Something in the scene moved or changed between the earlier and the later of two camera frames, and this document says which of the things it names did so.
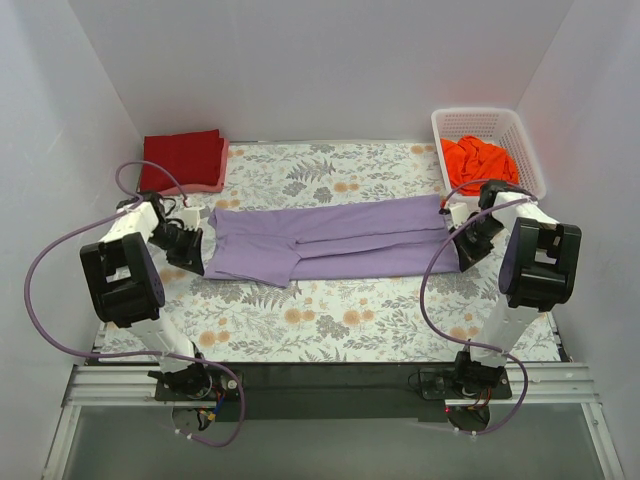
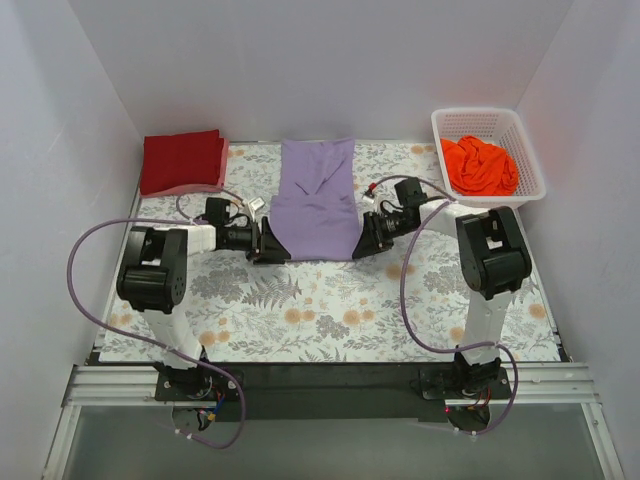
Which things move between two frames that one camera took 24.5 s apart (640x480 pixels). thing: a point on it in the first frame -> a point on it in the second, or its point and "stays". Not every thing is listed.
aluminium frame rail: [534, 385] stays
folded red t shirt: [191, 158] stays
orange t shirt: [473, 159] stays
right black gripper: [467, 245] -> [375, 231]
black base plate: [332, 391] stays
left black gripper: [186, 248] -> [258, 239]
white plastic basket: [499, 126] stays
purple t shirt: [274, 244] -> [316, 215]
